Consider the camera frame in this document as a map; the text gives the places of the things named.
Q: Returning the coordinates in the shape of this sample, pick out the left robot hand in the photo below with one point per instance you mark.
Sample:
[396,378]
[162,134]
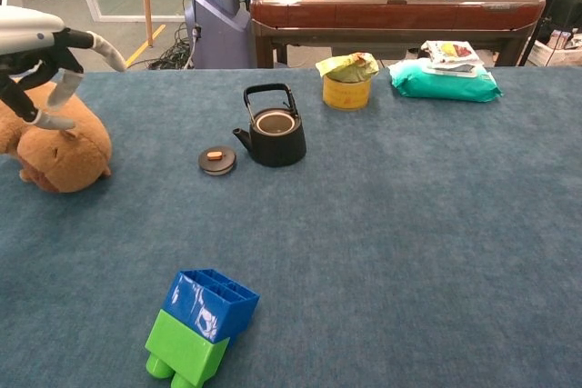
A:
[27,29]

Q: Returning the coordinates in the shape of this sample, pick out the black teapot lid wooden knob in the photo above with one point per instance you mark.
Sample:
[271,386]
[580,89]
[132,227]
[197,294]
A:
[219,164]

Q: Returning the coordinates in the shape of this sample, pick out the black cast iron teapot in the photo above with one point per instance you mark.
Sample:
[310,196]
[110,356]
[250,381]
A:
[277,147]

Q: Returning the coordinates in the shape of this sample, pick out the brown capybara plush toy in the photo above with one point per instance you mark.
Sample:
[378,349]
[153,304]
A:
[68,161]

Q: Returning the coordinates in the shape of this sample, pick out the blue plastic building block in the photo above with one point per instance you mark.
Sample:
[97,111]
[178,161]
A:
[200,301]

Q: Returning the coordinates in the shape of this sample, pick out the yellow round tin can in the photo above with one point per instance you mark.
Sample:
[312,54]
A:
[345,95]

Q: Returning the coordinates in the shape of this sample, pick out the green plastic building block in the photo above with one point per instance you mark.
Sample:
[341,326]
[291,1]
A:
[186,347]

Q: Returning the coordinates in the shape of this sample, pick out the brown wooden mahjong table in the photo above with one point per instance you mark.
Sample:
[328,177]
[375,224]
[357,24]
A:
[386,13]

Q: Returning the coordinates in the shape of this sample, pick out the blue carpet table mat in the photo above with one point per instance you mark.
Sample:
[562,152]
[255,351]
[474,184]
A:
[364,247]

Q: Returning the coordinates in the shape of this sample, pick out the teal wet wipes pack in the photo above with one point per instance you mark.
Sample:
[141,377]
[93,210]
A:
[436,87]

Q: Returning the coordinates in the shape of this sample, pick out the white red snack packet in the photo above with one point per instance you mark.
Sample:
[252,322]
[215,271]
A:
[450,54]

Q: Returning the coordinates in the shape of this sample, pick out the black tripod stand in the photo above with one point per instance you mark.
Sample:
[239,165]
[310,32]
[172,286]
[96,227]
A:
[529,45]

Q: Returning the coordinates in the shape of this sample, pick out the white cardboard box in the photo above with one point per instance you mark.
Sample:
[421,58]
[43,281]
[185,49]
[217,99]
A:
[557,54]

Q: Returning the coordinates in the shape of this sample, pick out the black equipment bag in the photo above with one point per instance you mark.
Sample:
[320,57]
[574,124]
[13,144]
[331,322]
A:
[566,11]

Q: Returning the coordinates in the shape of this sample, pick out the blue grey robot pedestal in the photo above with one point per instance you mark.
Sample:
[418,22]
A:
[218,29]

